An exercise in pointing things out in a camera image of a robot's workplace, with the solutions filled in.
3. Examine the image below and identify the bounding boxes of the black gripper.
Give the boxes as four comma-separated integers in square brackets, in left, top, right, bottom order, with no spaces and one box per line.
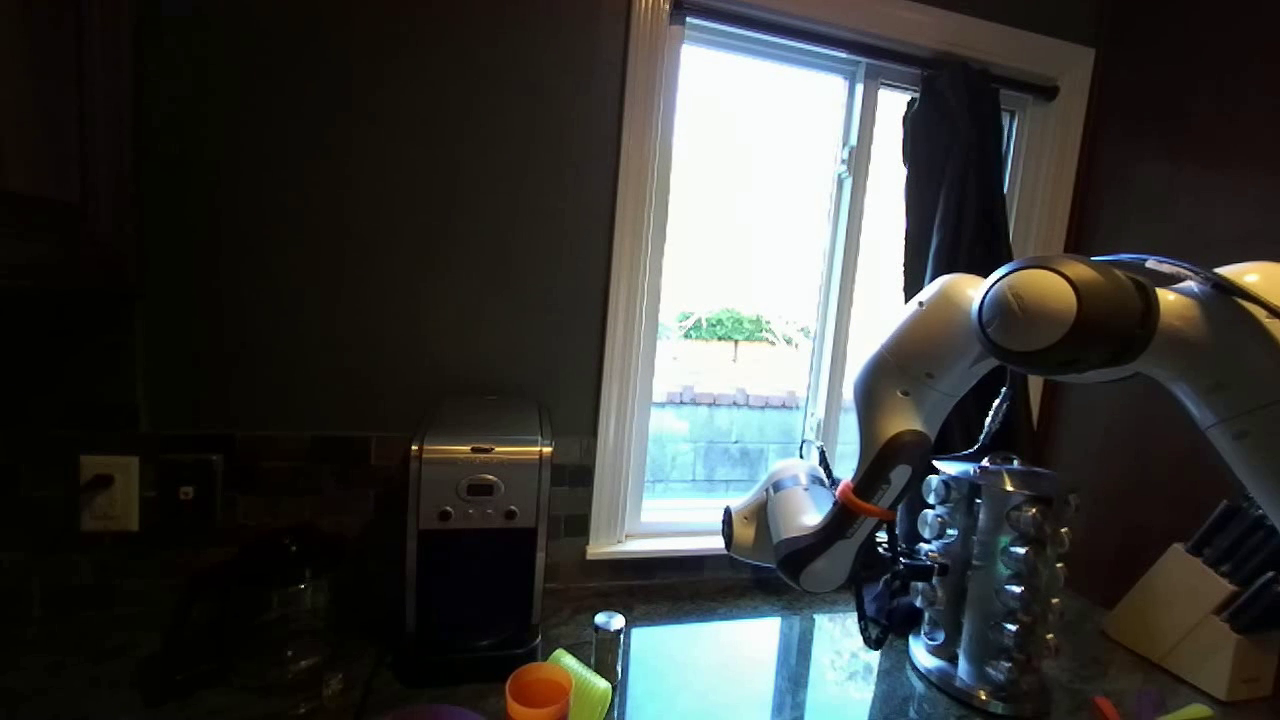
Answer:
[852,527,942,608]

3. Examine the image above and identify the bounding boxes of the silver-capped jar in rack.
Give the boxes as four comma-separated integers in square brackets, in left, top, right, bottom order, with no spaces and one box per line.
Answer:
[918,625,962,669]

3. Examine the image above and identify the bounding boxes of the stainless steel seasoning rack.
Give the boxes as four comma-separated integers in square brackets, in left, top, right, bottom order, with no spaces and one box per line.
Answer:
[906,450,1080,720]

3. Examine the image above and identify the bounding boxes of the small silver-capped seasoning container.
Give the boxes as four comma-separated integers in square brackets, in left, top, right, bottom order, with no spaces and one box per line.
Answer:
[587,608,633,686]

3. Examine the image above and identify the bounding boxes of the light wooden knife block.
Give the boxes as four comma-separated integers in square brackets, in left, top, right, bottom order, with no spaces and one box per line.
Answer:
[1099,537,1280,709]

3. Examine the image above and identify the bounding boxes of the green plastic cup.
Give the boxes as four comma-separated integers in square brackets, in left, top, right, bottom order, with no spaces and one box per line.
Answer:
[544,644,617,720]

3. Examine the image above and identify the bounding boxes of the orange plastic cup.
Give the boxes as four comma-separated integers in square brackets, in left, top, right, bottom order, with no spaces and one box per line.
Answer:
[500,661,578,720]

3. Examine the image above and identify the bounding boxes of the black curtain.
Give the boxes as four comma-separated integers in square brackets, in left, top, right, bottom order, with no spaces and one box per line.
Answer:
[858,56,1051,646]

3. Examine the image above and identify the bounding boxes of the silver black coffee maker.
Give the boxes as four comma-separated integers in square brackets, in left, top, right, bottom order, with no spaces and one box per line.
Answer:
[406,424,559,671]

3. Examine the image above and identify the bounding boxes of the dark curtain rod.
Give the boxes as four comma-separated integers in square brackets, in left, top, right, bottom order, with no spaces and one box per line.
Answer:
[674,0,1063,104]

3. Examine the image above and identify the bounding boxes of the black-handled knives in block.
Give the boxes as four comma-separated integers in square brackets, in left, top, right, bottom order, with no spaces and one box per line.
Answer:
[1180,492,1280,640]

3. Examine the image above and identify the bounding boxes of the white window frame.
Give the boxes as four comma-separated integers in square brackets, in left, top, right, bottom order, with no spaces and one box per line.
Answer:
[584,0,1099,565]

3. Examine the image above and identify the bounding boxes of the dark wall switch plate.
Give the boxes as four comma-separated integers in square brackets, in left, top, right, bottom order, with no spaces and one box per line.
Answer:
[154,450,230,527]

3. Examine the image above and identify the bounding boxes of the white wall outlet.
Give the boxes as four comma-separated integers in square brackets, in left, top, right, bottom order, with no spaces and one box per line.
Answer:
[76,450,146,537]

